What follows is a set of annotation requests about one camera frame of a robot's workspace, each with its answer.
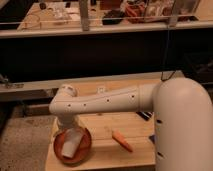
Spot white ceramic cup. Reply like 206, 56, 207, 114
61, 129, 83, 158

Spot orange carrot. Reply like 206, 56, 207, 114
112, 131, 133, 152

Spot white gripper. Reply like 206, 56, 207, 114
59, 116, 79, 131

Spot black bin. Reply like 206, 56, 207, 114
182, 52, 213, 83

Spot black hanging cable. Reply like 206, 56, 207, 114
160, 24, 178, 82

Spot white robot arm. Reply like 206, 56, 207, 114
49, 78, 213, 171

